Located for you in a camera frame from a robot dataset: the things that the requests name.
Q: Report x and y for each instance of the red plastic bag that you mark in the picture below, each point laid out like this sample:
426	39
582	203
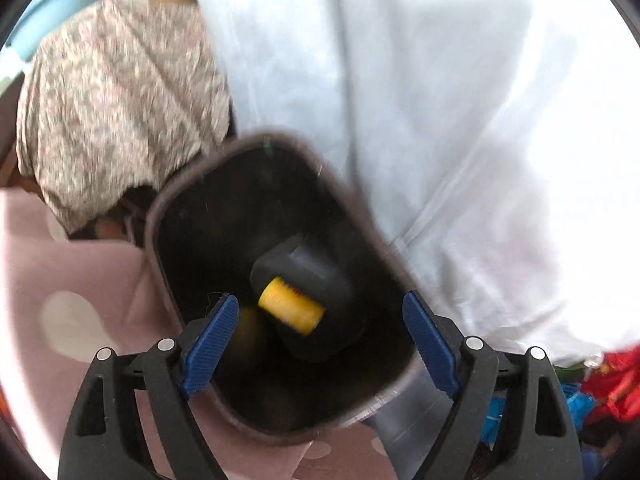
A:
617	380

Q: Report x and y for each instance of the light blue plastic basin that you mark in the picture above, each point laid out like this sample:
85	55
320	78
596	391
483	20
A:
55	5

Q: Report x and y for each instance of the white cloth sheet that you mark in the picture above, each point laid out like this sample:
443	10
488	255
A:
400	110

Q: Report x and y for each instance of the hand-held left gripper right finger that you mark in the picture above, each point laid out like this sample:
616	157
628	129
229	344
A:
430	345

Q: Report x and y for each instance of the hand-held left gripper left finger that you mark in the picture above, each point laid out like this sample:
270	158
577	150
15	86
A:
210	345

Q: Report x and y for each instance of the floral patterned cloth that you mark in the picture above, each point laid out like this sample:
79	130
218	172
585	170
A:
125	110

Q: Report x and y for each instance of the pink dotted tablecloth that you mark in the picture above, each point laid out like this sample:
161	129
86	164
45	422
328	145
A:
60	260

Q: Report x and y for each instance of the black rounded plastic object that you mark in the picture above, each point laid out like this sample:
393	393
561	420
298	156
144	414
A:
320	272

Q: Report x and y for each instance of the dark grey trash bin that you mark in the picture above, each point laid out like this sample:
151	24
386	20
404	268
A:
210	200

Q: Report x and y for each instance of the yellow thread spool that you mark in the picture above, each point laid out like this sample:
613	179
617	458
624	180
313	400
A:
290	305

